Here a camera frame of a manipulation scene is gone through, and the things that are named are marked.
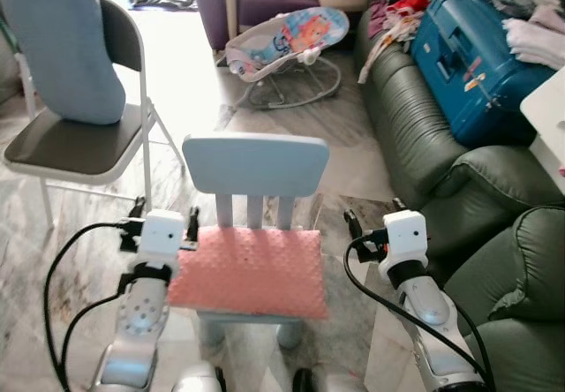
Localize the silver right robot leg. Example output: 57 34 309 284
291 367 368 392

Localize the dark crumpled cloth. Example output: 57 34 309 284
130 0 197 11

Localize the purple armchair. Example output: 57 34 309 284
192 0 372 53

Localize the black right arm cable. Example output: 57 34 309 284
343 237 495 392

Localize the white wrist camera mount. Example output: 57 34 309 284
382 211 429 265
137 209 188 265

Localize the pink dotted plush pillow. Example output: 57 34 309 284
168 226 329 320

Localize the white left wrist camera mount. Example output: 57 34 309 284
137 209 188 265

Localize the white folding chair grey seat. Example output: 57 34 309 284
3 0 186 230

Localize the white pink hanging garment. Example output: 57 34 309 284
358 8 418 84

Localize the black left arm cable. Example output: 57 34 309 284
56 288 129 384
42 222 126 392

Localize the light blue child chair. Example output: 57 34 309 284
183 134 330 351

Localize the light blue contoured pillow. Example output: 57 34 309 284
0 0 127 125

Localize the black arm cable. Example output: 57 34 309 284
42 222 126 392
56 288 129 384
343 237 495 392

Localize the blue hard-shell suitcase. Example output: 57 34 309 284
411 0 557 148

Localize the white folded cloth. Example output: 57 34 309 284
503 5 565 71

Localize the baby bouncer with cartoon print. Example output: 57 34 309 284
225 6 350 110

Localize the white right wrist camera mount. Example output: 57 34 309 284
382 211 429 265

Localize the dark green leather sofa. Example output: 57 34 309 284
356 8 565 392

